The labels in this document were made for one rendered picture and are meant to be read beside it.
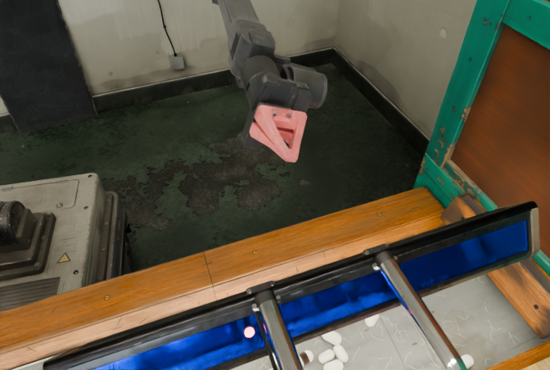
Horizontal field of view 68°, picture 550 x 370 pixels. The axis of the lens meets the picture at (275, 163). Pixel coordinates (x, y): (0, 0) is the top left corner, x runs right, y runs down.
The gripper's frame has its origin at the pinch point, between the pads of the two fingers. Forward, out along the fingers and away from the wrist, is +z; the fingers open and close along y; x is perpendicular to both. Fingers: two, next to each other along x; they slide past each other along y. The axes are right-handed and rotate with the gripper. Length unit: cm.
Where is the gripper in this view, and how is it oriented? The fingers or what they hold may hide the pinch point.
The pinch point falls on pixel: (290, 155)
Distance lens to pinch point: 49.4
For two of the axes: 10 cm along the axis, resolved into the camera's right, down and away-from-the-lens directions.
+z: 2.2, 6.7, -7.1
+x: -9.2, -1.0, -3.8
